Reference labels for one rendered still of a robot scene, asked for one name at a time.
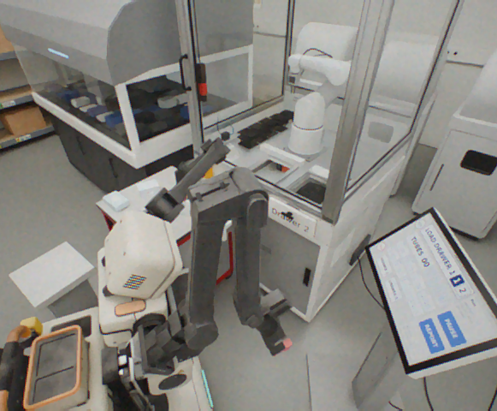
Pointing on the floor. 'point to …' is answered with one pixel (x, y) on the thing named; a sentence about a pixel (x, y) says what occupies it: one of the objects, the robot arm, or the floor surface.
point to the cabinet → (315, 258)
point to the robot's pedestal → (58, 282)
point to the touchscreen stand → (358, 378)
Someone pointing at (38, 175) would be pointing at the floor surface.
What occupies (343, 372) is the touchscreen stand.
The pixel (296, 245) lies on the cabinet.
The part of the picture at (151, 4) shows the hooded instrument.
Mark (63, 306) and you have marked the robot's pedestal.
